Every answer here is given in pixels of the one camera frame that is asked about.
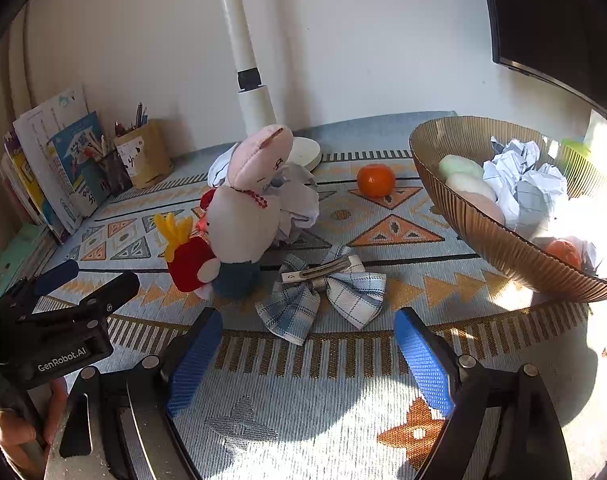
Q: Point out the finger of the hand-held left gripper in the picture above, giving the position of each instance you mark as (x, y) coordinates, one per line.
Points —
(58, 271)
(110, 292)

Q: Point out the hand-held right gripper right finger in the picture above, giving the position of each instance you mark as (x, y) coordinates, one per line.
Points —
(423, 360)

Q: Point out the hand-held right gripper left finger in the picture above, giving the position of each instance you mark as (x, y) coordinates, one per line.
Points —
(193, 365)

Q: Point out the plaid bow hair clip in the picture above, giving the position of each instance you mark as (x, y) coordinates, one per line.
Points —
(293, 310)

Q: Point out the amber ribbed glass bowl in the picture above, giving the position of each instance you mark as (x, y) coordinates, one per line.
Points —
(478, 250)

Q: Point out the plush rabbit with red fries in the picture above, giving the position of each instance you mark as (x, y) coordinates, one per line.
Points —
(243, 220)

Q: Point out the tangerine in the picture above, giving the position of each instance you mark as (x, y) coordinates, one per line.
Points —
(563, 252)
(376, 180)

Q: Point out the three-colour dango plush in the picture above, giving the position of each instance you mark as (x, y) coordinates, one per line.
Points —
(471, 187)

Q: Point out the paper ball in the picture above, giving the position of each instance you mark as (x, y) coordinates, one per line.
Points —
(296, 197)
(533, 195)
(591, 255)
(513, 152)

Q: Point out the person's left hand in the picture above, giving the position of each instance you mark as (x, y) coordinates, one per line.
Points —
(10, 430)

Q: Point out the stack of green notebooks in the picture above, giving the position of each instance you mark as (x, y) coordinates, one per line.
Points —
(18, 255)

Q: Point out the patterned woven mat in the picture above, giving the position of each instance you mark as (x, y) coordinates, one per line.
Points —
(333, 395)

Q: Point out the black mesh pen holder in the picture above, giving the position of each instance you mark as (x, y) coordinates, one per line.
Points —
(114, 175)

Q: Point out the row of upright books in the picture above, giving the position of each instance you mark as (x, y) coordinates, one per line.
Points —
(38, 160)

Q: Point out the bunch of pens and pencils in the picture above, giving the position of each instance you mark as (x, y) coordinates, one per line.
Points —
(100, 147)

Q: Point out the bunch of dark pens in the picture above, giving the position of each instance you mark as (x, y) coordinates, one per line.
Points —
(141, 117)

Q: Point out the white desk lamp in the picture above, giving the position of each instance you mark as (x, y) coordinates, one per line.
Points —
(253, 105)

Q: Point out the black monitor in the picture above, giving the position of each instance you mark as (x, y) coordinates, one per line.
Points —
(558, 20)

